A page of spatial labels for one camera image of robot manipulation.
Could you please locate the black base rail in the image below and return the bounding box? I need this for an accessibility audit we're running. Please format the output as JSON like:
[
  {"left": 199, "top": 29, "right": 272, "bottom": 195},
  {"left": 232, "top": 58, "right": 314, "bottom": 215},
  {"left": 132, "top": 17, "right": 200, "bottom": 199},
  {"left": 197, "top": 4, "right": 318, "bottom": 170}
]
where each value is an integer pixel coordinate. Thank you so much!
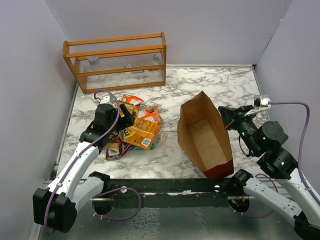
[{"left": 82, "top": 177, "right": 251, "bottom": 209}]

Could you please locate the small patterned cup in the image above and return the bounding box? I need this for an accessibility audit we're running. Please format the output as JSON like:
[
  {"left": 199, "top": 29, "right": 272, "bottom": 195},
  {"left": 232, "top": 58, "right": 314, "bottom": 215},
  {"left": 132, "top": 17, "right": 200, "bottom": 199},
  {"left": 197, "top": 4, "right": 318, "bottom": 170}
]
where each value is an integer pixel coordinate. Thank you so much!
[{"left": 87, "top": 55, "right": 100, "bottom": 67}]

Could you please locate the red white chips bag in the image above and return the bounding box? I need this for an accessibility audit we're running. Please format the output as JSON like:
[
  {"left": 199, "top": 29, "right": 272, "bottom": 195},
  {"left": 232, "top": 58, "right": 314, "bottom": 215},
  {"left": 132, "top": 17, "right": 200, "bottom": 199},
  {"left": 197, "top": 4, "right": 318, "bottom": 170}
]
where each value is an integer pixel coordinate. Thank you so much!
[{"left": 105, "top": 137, "right": 132, "bottom": 160}]

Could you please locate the yellow Werther's candy bag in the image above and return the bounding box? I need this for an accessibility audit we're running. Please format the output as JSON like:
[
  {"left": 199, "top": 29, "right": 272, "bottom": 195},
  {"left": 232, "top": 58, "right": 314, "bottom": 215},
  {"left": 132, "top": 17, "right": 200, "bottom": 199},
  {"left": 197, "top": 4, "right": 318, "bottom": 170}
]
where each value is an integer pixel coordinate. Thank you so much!
[{"left": 123, "top": 117, "right": 162, "bottom": 151}]

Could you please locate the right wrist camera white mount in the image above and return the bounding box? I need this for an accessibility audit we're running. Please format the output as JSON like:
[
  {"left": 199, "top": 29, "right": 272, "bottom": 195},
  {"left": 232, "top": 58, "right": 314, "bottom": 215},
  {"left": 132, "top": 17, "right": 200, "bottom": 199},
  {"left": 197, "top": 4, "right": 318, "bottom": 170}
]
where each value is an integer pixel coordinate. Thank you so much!
[{"left": 244, "top": 94, "right": 271, "bottom": 117}]

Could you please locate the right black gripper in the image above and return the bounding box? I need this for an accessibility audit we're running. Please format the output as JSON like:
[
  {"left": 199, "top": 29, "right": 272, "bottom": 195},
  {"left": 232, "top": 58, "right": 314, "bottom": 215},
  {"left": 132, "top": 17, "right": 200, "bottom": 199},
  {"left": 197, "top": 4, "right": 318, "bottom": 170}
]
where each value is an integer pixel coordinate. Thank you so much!
[{"left": 218, "top": 104, "right": 259, "bottom": 155}]

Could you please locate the orange wooden rack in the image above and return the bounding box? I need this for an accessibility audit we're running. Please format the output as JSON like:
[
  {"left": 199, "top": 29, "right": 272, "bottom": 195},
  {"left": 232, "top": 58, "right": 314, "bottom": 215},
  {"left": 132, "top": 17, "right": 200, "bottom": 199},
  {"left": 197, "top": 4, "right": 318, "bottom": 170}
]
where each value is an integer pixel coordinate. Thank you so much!
[{"left": 62, "top": 32, "right": 167, "bottom": 94}]

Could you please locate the yellow M&M's candy bag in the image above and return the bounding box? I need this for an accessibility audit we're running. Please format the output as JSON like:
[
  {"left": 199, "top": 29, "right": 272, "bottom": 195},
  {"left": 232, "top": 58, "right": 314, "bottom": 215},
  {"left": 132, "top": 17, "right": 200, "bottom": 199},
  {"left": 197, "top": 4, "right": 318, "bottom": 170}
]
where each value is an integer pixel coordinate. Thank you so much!
[{"left": 119, "top": 126, "right": 137, "bottom": 141}]

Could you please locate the teal Fox's candy bag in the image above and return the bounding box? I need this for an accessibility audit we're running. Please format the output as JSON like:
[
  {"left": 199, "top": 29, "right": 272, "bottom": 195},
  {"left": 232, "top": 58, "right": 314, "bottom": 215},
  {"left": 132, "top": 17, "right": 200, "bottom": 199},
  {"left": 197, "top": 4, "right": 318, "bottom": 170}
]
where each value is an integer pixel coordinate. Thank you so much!
[{"left": 130, "top": 143, "right": 155, "bottom": 151}]

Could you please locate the orange white snack packet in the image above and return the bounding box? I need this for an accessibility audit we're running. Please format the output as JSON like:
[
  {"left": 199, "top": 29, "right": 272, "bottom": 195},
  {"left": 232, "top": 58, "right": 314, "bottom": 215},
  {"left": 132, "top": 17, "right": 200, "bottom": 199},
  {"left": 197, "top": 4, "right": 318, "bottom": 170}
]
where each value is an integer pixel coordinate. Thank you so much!
[{"left": 121, "top": 94, "right": 144, "bottom": 111}]

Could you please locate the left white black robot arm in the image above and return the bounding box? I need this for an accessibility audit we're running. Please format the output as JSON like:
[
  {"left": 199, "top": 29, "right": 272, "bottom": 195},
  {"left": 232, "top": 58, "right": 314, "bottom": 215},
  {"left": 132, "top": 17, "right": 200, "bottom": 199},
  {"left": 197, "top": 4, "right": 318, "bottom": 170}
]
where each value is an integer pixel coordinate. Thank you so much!
[{"left": 32, "top": 102, "right": 135, "bottom": 233}]

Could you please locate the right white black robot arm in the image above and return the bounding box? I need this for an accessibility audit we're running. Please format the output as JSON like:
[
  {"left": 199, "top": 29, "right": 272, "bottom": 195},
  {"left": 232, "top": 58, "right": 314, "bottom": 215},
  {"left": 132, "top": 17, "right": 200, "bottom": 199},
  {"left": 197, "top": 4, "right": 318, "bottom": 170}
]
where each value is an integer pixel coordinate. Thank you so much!
[{"left": 218, "top": 105, "right": 320, "bottom": 240}]

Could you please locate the orange silver snack packet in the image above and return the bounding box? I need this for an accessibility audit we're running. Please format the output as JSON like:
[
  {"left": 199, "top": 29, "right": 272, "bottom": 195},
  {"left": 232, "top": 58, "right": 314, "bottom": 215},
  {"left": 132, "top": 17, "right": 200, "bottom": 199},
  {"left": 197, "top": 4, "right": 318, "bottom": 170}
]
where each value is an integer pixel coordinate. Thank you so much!
[{"left": 137, "top": 106, "right": 163, "bottom": 124}]

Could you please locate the red brown paper bag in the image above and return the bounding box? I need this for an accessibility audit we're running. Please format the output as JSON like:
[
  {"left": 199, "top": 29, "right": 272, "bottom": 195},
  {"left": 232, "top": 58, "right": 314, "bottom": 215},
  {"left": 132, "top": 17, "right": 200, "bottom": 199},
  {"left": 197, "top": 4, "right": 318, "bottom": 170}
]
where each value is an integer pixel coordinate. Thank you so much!
[{"left": 174, "top": 91, "right": 234, "bottom": 182}]

